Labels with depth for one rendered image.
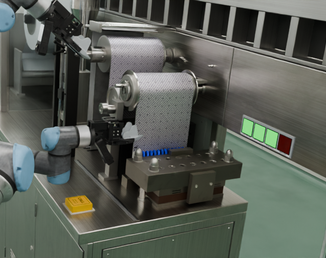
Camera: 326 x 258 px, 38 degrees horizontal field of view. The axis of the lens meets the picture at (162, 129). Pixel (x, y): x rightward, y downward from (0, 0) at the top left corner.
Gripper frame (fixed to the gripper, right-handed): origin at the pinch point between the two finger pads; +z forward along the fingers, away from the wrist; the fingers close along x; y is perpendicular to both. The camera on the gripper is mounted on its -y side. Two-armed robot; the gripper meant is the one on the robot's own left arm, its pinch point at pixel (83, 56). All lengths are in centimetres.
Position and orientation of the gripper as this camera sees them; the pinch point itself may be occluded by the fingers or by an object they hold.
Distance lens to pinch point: 165.8
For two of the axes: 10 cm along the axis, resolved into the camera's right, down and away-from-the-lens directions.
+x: -5.1, -3.1, 8.1
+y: 6.3, -7.7, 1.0
